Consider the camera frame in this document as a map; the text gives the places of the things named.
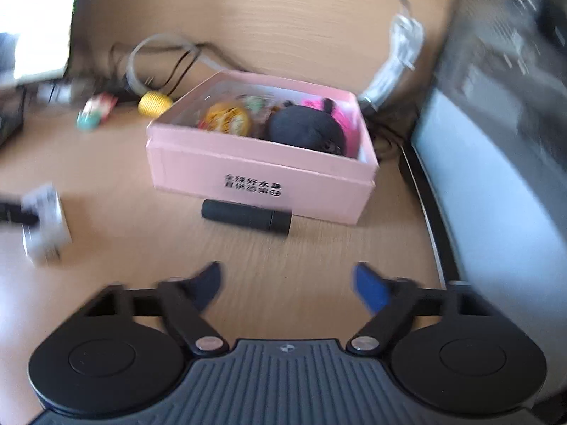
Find yellow mesh ball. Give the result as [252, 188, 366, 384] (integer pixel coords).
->
[137, 91, 174, 119]

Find small white box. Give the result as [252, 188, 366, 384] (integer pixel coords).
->
[21, 184, 72, 266]

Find white coiled cable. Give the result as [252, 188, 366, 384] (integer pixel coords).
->
[358, 0, 427, 108]

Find black plush toy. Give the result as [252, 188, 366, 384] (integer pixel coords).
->
[263, 98, 347, 157]

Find pink cardboard box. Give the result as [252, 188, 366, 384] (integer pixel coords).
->
[146, 70, 378, 225]

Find small owl figurines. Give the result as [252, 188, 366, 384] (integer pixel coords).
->
[76, 93, 117, 131]

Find black curved monitor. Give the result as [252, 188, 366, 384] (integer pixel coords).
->
[0, 0, 75, 89]

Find black cylinder flashlight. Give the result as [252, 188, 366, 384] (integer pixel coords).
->
[201, 200, 292, 236]

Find packaged bun with label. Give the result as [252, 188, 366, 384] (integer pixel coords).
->
[197, 102, 252, 136]

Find black mechanical keyboard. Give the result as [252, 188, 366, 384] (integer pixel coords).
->
[0, 90, 26, 147]

